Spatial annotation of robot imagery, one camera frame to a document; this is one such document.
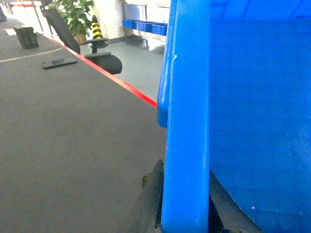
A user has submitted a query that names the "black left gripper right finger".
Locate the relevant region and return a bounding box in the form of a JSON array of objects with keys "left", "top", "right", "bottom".
[{"left": 208, "top": 171, "right": 263, "bottom": 233}]

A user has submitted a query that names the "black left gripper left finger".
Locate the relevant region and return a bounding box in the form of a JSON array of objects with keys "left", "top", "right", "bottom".
[{"left": 130, "top": 159, "right": 163, "bottom": 233}]

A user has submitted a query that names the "large blue plastic crate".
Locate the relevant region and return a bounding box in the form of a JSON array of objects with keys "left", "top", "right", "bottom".
[{"left": 157, "top": 0, "right": 311, "bottom": 233}]

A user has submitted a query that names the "metal shelf rack with bins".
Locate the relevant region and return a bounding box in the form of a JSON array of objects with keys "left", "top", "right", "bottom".
[{"left": 117, "top": 0, "right": 171, "bottom": 42}]

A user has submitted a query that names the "small black box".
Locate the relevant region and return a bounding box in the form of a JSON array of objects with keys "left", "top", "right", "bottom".
[{"left": 13, "top": 25, "right": 39, "bottom": 50}]

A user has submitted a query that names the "black office chair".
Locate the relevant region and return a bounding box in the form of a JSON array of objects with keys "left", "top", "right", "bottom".
[{"left": 40, "top": 0, "right": 122, "bottom": 74}]

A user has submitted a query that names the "black smartphone on table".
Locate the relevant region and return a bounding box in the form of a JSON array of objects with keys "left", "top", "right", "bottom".
[{"left": 41, "top": 58, "right": 77, "bottom": 69}]

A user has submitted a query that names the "yellow black striped bollard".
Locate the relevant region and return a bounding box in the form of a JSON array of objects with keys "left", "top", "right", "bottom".
[{"left": 92, "top": 15, "right": 103, "bottom": 39}]

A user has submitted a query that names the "green potted plant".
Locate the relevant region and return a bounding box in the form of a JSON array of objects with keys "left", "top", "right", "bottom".
[{"left": 55, "top": 0, "right": 94, "bottom": 45}]

